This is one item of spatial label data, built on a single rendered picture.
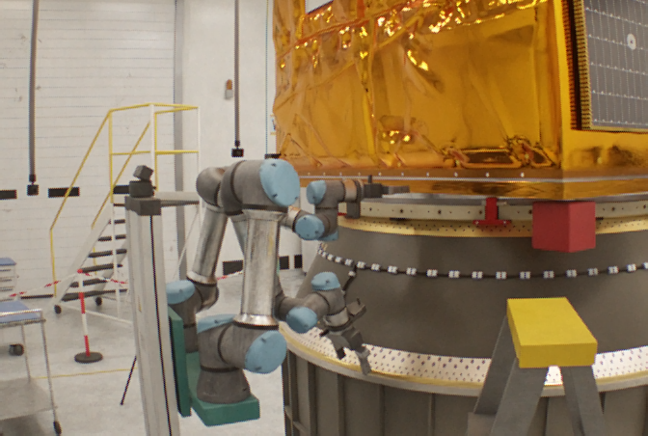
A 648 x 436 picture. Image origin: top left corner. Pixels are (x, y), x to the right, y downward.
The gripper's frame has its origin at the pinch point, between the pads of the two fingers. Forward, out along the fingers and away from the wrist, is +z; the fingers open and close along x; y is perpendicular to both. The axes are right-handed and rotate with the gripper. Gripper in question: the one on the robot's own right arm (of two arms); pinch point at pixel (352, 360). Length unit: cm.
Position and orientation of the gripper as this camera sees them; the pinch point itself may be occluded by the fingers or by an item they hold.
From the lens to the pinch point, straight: 191.9
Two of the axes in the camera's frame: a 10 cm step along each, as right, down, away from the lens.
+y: -7.8, 4.3, -4.6
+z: 2.8, 8.9, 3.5
